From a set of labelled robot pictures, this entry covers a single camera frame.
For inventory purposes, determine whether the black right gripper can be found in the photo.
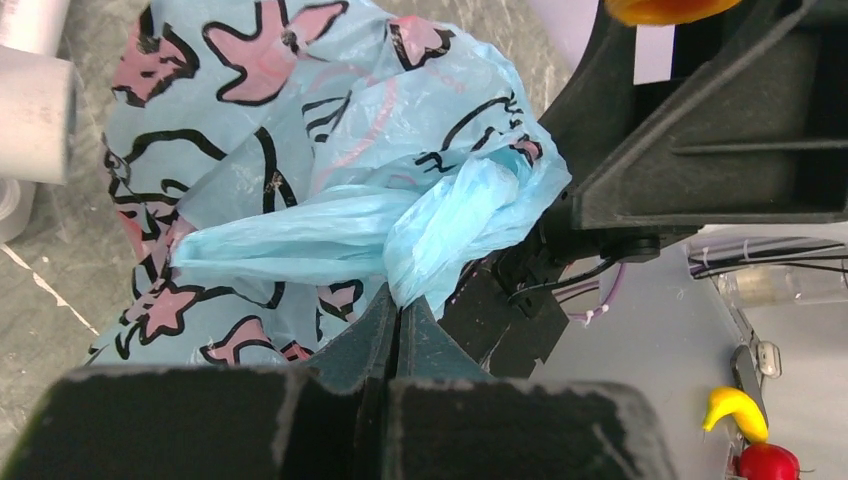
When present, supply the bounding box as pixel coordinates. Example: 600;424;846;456
441;1;847;377

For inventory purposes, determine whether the yellow fake banana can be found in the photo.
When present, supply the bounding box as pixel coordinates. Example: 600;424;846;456
702;386;769;444

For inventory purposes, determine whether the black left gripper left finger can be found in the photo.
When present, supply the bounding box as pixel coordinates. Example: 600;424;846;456
1;288;398;479

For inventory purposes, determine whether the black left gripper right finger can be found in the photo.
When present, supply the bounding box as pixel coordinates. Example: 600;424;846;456
387;299;677;479

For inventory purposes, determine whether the red fake fruit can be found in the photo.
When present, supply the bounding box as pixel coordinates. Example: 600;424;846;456
736;443;801;480

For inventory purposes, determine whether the blue printed plastic bag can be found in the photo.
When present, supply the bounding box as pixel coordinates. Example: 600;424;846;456
88;1;571;366

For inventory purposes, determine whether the white vertical pipe with fittings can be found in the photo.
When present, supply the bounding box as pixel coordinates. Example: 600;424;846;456
1;0;76;243

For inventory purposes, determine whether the orange plastic faucet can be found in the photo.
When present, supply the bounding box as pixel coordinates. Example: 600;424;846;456
603;0;740;26

